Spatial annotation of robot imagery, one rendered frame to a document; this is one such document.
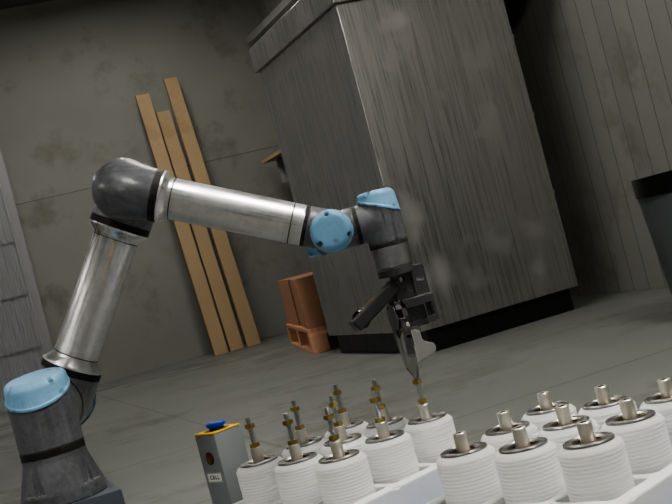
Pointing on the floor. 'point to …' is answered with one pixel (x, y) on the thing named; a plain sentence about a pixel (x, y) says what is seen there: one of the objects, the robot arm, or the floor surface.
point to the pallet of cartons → (304, 313)
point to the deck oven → (420, 158)
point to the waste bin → (658, 215)
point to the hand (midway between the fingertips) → (411, 372)
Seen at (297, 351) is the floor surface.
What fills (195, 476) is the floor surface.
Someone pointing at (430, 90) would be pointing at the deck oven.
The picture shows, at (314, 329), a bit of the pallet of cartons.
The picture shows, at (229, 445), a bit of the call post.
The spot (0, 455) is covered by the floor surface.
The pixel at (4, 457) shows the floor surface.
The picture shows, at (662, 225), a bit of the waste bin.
